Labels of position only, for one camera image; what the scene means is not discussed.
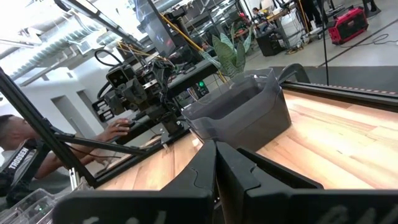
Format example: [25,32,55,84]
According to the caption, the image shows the yellow hanging cable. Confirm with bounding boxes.
[159,13,228,83]

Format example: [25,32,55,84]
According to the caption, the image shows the black aluminium table frame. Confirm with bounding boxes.
[0,0,398,188]

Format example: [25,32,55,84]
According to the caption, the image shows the black cabinet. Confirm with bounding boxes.
[254,29,285,57]

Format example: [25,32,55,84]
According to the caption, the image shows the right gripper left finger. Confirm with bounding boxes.
[52,139,218,224]

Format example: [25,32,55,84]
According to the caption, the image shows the clear plastic basket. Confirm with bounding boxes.
[0,187,83,224]

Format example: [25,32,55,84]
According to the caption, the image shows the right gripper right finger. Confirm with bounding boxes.
[216,141,398,224]

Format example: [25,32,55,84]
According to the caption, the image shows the red equipment case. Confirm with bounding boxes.
[327,6,369,45]

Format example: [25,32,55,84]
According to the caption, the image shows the green snake plant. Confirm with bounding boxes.
[198,22,254,83]

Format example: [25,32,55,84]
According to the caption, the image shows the person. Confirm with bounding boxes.
[251,6,266,23]
[0,114,108,203]

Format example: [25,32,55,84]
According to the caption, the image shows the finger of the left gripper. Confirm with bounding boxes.
[91,98,115,123]

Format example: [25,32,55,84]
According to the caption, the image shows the computer monitor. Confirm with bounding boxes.
[136,0,182,58]

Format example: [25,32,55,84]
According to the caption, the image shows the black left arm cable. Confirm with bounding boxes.
[93,48,124,68]

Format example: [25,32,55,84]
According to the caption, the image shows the person's hand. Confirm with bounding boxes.
[103,118,132,142]

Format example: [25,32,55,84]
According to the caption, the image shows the grey desk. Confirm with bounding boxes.
[167,57,219,95]

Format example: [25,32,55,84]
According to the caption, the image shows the smoky grey plastic basket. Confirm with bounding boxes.
[183,68,277,131]
[181,67,293,152]

